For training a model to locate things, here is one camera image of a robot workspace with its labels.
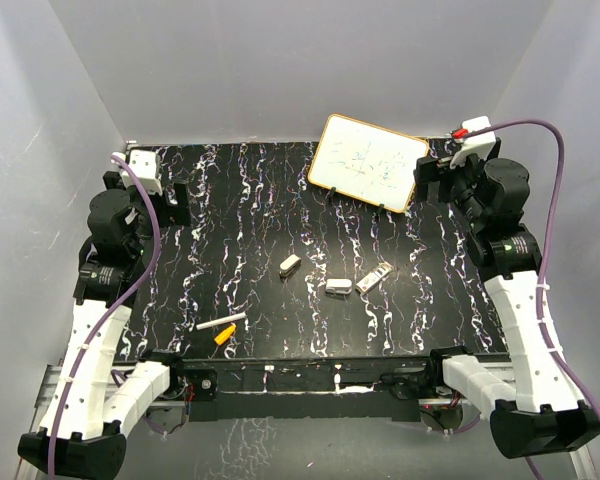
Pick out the orange marker cap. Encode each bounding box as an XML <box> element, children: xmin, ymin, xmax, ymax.
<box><xmin>214</xmin><ymin>323</ymin><xmax>237</xmax><ymax>346</ymax></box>

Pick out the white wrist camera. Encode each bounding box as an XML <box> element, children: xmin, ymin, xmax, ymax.
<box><xmin>115</xmin><ymin>149</ymin><xmax>163</xmax><ymax>195</ymax></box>
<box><xmin>450</xmin><ymin>116</ymin><xmax>496</xmax><ymax>169</ymax></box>

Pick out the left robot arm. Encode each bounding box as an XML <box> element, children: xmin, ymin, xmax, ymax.
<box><xmin>17</xmin><ymin>172</ymin><xmax>190</xmax><ymax>479</ymax></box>

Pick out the white marker pen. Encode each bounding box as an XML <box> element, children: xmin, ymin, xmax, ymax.
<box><xmin>195</xmin><ymin>312</ymin><xmax>246</xmax><ymax>331</ymax></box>

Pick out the purple cable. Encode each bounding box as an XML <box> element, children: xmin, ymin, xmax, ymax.
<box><xmin>47</xmin><ymin>153</ymin><xmax>162</xmax><ymax>476</ymax></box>
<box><xmin>459</xmin><ymin>118</ymin><xmax>600</xmax><ymax>476</ymax></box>

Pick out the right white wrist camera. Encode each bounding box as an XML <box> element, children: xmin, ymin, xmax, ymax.
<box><xmin>450</xmin><ymin>116</ymin><xmax>496</xmax><ymax>169</ymax></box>

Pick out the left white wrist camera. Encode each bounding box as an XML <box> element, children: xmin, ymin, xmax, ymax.
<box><xmin>115</xmin><ymin>149</ymin><xmax>163</xmax><ymax>195</ymax></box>

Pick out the small whiteboard with wooden frame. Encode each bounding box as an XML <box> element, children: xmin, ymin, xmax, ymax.
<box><xmin>307</xmin><ymin>114</ymin><xmax>429</xmax><ymax>213</ymax></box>

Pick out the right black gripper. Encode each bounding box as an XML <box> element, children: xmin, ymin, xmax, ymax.
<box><xmin>414</xmin><ymin>152</ymin><xmax>497</xmax><ymax>230</ymax></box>

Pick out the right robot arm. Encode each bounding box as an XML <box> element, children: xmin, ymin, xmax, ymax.
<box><xmin>414</xmin><ymin>156</ymin><xmax>600</xmax><ymax>459</ymax></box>

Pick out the aluminium rail frame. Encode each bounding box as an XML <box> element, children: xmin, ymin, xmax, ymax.
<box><xmin>17</xmin><ymin>350</ymin><xmax>600</xmax><ymax>479</ymax></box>

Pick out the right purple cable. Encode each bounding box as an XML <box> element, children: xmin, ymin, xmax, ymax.
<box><xmin>459</xmin><ymin>118</ymin><xmax>600</xmax><ymax>476</ymax></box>

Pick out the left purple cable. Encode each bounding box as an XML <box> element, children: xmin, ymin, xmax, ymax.
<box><xmin>47</xmin><ymin>153</ymin><xmax>162</xmax><ymax>476</ymax></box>

